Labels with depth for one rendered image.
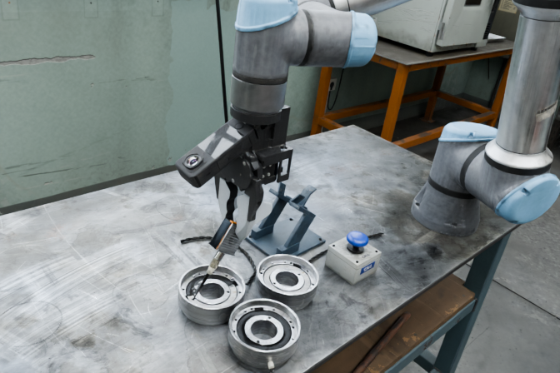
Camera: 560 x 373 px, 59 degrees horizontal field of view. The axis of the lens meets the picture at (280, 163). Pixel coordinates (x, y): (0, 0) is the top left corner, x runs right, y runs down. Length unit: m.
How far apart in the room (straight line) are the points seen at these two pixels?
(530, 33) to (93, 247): 0.82
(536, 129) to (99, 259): 0.79
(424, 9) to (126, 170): 1.78
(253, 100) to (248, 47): 0.07
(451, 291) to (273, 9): 0.99
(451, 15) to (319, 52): 2.23
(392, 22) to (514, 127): 2.13
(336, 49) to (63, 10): 1.67
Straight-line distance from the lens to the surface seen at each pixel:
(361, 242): 0.91
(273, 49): 0.64
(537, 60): 0.92
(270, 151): 0.71
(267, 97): 0.65
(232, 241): 0.77
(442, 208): 1.14
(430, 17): 2.91
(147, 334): 0.80
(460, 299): 1.41
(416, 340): 1.24
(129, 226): 1.01
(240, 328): 0.77
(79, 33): 2.26
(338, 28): 0.68
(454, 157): 1.09
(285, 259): 0.90
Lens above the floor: 1.37
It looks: 26 degrees down
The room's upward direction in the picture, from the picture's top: 8 degrees clockwise
